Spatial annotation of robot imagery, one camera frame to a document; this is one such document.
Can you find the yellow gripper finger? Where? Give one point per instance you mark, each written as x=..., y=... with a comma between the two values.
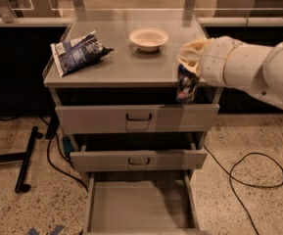
x=190, y=54

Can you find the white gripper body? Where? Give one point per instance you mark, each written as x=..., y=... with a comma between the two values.
x=213, y=64

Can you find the blue pepsi can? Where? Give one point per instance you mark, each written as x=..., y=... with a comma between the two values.
x=187, y=85

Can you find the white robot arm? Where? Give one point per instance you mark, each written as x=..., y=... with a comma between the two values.
x=231, y=63

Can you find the grey top drawer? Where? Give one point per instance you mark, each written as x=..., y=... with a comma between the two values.
x=136, y=118

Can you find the grey drawer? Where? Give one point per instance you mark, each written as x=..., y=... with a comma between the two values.
x=146, y=157
x=136, y=118
x=140, y=203

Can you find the grey drawer cabinet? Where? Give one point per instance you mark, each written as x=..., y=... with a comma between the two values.
x=129, y=76

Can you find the grey middle drawer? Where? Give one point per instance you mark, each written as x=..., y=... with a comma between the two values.
x=146, y=157

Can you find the grey bottom drawer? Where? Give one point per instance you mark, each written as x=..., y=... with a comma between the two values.
x=140, y=203

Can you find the white paper bowl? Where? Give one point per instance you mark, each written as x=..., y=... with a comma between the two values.
x=148, y=39

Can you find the blue white chip bag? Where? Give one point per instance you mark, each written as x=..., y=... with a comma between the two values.
x=78, y=53

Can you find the black metal stand base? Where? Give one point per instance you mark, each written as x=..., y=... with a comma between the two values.
x=24, y=158

